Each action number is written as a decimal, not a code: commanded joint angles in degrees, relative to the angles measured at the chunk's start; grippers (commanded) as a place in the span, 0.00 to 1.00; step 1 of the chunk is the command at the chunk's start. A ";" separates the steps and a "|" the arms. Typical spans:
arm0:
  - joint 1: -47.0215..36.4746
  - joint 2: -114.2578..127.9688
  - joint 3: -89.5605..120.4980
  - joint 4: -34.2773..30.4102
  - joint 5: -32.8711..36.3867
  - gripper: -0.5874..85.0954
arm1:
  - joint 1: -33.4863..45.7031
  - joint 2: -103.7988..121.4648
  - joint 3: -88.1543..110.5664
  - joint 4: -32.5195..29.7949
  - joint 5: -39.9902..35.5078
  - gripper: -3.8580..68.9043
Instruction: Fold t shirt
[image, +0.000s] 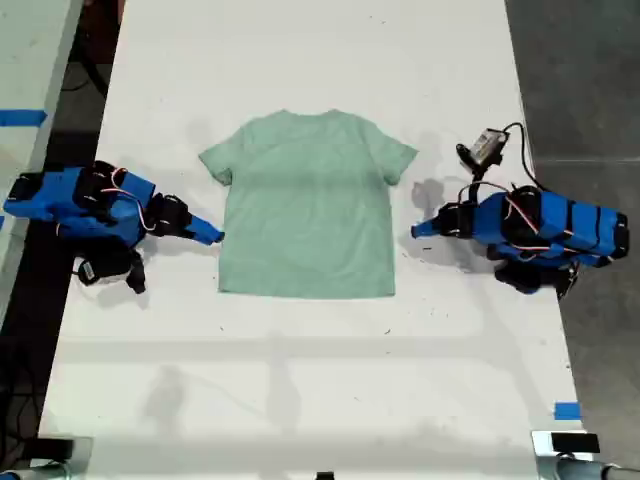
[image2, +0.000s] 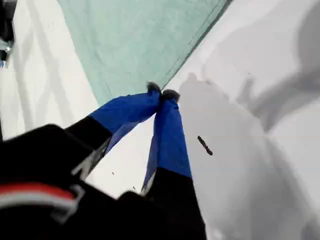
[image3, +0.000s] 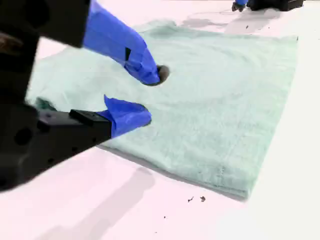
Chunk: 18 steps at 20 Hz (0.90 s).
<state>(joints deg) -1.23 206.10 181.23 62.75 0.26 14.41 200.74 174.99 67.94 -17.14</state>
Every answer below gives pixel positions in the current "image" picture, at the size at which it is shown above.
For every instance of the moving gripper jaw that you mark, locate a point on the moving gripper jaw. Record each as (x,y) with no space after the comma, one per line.
(429,233)
(205,236)

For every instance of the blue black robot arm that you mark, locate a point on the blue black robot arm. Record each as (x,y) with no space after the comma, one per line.
(55,200)
(575,225)

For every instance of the metal table bracket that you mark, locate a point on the metal table bracket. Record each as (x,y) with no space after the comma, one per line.
(541,450)
(82,457)

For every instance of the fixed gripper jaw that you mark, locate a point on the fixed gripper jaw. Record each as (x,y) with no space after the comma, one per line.
(427,225)
(207,225)

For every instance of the short blue tape strip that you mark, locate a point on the short blue tape strip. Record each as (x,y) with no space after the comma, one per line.
(567,411)

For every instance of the short black camera stalk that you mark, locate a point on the short black camera stalk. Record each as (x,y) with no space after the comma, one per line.
(470,159)
(136,277)

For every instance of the small black clip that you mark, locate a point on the small black clip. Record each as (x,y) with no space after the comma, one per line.
(325,476)

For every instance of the small black box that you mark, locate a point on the small black box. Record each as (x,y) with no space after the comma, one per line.
(575,443)
(55,447)

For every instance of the long blue tape strip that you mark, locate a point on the long blue tape strip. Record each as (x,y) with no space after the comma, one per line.
(22,117)

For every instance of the black camera box with label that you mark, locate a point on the black camera box with label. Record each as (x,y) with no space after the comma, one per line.
(100,267)
(489,144)

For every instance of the white side table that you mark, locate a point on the white side table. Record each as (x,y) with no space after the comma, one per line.
(27,60)

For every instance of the pale green T-shirt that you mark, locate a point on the pale green T-shirt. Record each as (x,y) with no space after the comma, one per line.
(305,210)

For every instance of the grey metal tube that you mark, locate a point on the grey metal tube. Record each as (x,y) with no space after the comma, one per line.
(590,471)
(30,473)

